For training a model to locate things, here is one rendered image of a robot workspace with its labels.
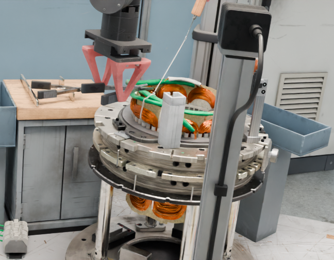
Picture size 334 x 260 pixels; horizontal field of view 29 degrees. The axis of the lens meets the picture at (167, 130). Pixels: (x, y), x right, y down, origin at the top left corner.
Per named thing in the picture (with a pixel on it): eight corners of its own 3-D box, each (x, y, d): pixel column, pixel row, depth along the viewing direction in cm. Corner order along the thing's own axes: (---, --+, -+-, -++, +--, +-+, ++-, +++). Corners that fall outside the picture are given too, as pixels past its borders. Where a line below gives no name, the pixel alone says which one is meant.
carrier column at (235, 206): (221, 262, 131) (236, 168, 124) (216, 255, 133) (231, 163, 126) (232, 260, 132) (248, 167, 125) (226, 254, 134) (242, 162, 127)
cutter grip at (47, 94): (38, 99, 127) (38, 92, 126) (36, 98, 127) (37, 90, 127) (56, 97, 129) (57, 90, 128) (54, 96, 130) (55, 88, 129)
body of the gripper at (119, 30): (118, 58, 98) (124, 9, 96) (82, 40, 105) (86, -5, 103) (151, 55, 102) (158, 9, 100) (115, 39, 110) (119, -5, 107)
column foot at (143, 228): (166, 231, 140) (166, 227, 140) (136, 231, 138) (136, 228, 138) (163, 224, 143) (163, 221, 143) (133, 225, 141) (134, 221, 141)
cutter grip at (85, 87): (81, 94, 106) (82, 84, 106) (80, 92, 107) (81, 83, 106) (104, 93, 108) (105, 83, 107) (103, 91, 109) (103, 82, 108)
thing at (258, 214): (306, 244, 146) (332, 127, 136) (279, 259, 139) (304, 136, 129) (222, 201, 162) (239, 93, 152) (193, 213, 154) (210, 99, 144)
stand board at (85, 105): (17, 120, 125) (17, 108, 125) (2, 90, 142) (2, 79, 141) (115, 117, 133) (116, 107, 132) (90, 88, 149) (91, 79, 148)
